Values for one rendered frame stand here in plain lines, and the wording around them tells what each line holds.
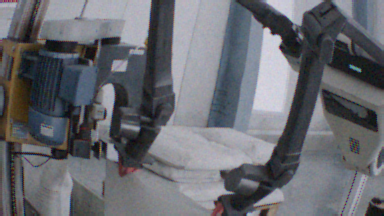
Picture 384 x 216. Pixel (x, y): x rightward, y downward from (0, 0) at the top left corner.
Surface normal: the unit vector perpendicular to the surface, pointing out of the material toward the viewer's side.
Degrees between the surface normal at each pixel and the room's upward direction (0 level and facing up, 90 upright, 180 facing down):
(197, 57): 90
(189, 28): 90
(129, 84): 90
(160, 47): 106
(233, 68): 90
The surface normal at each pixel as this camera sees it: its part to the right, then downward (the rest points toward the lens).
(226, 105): -0.73, -0.06
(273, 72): 0.66, 0.23
